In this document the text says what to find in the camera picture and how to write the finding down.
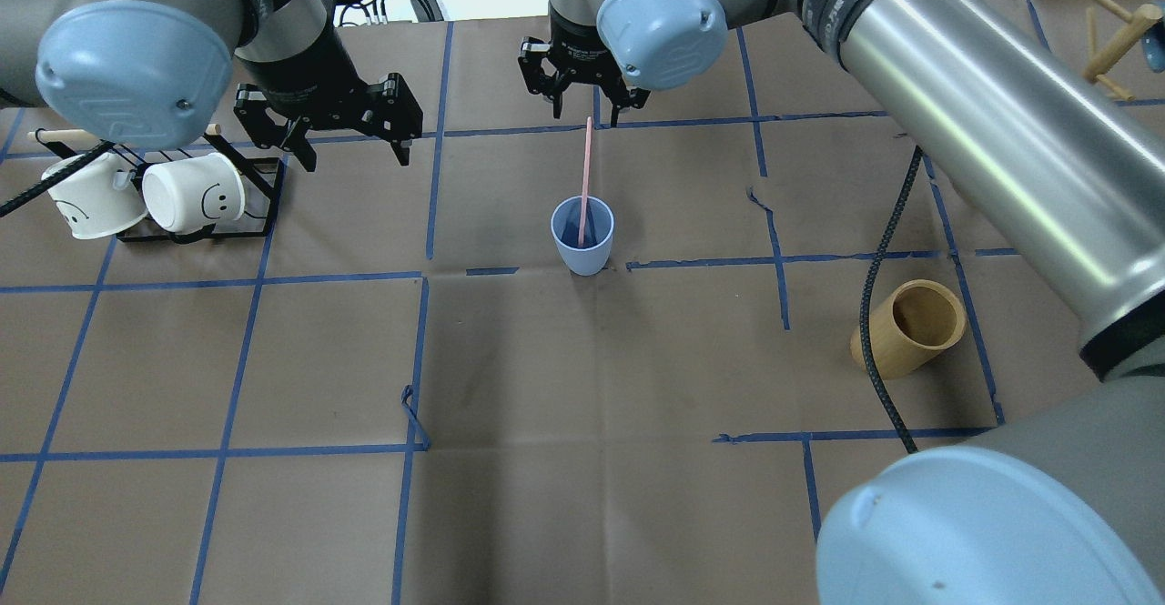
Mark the bamboo cylinder holder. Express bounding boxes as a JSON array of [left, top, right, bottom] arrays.
[[868, 280, 968, 380]]

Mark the light blue plastic cup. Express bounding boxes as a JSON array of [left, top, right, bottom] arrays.
[[550, 196, 616, 277]]

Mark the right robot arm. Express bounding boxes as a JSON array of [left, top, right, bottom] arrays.
[[523, 0, 1164, 604]]

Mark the black wire mug rack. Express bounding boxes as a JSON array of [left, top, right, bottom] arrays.
[[47, 124, 285, 244]]

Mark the wooden mug tree stand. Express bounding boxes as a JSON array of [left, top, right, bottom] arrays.
[[1082, 0, 1164, 103]]

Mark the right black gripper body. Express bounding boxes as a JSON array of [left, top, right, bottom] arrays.
[[517, 14, 629, 98]]

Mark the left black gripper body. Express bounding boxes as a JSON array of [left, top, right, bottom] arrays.
[[234, 27, 386, 147]]

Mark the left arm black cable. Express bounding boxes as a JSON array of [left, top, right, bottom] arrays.
[[0, 0, 438, 220]]

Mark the white plain mug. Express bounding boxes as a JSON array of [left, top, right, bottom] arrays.
[[141, 153, 246, 235]]

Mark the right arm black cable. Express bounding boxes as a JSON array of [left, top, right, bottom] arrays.
[[859, 146, 925, 455]]

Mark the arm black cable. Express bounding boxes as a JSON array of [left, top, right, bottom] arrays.
[[0, 0, 438, 220], [859, 146, 925, 455]]

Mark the pink chopstick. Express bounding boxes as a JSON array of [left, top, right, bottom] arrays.
[[577, 117, 594, 249]]

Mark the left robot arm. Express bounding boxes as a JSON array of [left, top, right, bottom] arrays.
[[1, 0, 423, 170]]

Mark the white smiley face mug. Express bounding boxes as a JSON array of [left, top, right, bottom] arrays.
[[47, 152, 148, 240]]

